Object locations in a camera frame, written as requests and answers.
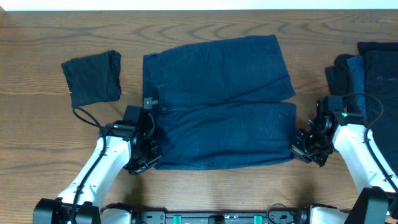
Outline dark blue shorts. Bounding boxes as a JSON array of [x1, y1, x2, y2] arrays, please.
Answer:
[[142, 35, 297, 170]]

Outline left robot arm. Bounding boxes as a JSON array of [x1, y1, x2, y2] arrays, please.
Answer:
[[32, 105, 162, 224]]

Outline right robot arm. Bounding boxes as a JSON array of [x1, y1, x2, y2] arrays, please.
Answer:
[[289, 96, 397, 223]]

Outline blue garment in pile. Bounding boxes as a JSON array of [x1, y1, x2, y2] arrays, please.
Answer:
[[346, 56, 368, 119]]

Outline folded black cloth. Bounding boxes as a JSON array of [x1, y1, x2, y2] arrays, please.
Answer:
[[61, 50, 121, 108]]

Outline black garment in pile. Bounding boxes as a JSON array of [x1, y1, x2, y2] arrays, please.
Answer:
[[358, 42, 397, 173]]

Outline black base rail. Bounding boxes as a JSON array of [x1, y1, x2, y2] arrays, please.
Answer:
[[102, 203, 308, 224]]

